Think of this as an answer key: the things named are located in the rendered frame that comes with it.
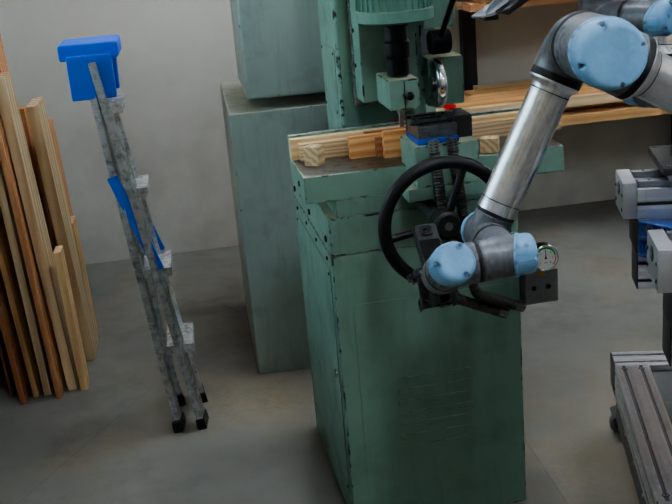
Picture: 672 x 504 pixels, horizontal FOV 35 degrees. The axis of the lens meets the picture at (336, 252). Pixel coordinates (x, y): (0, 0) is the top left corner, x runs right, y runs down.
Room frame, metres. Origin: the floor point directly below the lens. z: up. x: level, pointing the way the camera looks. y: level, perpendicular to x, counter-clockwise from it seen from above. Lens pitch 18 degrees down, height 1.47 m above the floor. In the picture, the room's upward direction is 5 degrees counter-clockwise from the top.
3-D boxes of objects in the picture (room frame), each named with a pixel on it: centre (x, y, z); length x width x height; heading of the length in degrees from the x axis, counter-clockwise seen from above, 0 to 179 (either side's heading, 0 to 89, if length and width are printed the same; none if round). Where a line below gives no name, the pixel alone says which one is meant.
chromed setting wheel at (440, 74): (2.61, -0.28, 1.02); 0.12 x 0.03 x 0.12; 9
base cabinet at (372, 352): (2.58, -0.16, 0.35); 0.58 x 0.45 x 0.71; 9
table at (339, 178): (2.36, -0.23, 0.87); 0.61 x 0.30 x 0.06; 99
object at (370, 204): (2.40, -0.19, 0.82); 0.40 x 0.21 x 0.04; 99
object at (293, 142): (2.49, -0.21, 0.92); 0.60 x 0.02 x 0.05; 99
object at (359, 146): (2.43, -0.18, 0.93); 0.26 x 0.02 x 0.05; 99
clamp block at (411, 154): (2.28, -0.24, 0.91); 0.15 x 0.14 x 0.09; 99
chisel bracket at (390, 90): (2.48, -0.18, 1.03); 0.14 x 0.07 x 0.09; 9
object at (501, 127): (2.47, -0.25, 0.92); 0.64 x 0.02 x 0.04; 99
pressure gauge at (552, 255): (2.30, -0.47, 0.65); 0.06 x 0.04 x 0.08; 99
